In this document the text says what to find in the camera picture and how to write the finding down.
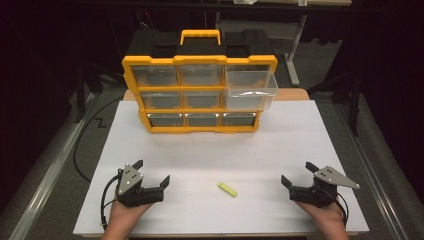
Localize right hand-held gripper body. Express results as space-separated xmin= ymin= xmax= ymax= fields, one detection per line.
xmin=288 ymin=165 xmax=361 ymax=209

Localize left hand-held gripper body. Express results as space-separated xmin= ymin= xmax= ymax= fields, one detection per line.
xmin=115 ymin=163 xmax=165 ymax=208

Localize small yellow-green stick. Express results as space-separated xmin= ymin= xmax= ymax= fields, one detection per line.
xmin=215 ymin=181 xmax=239 ymax=198

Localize clear plastic drawer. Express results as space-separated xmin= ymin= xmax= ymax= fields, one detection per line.
xmin=225 ymin=64 xmax=279 ymax=112

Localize yellow black drawer organizer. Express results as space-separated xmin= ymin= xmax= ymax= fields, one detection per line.
xmin=121 ymin=29 xmax=279 ymax=135

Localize person's right hand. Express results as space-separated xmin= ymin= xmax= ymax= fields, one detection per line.
xmin=294 ymin=196 xmax=348 ymax=232

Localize person's left hand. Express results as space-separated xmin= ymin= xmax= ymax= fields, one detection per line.
xmin=107 ymin=193 xmax=154 ymax=232

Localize white table board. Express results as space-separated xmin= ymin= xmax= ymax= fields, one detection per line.
xmin=72 ymin=99 xmax=370 ymax=238

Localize black stand legs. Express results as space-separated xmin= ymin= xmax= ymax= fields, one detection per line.
xmin=306 ymin=71 xmax=365 ymax=138
xmin=73 ymin=61 xmax=105 ymax=125

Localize set of clear closed drawers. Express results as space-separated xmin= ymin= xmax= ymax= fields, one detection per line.
xmin=131 ymin=64 xmax=258 ymax=128

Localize grey metal stand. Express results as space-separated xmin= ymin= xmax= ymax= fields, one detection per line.
xmin=283 ymin=14 xmax=310 ymax=88

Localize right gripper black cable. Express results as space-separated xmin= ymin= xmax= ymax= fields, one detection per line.
xmin=334 ymin=194 xmax=350 ymax=228

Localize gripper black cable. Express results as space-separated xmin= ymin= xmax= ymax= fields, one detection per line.
xmin=99 ymin=172 xmax=124 ymax=232
xmin=334 ymin=194 xmax=350 ymax=228

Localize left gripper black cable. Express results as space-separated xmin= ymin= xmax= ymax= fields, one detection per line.
xmin=99 ymin=172 xmax=124 ymax=232

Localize metal floor rail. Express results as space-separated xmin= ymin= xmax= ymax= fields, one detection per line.
xmin=332 ymin=102 xmax=406 ymax=240
xmin=8 ymin=92 xmax=95 ymax=240

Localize black floor cable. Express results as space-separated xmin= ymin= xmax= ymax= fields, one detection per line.
xmin=72 ymin=96 xmax=126 ymax=183

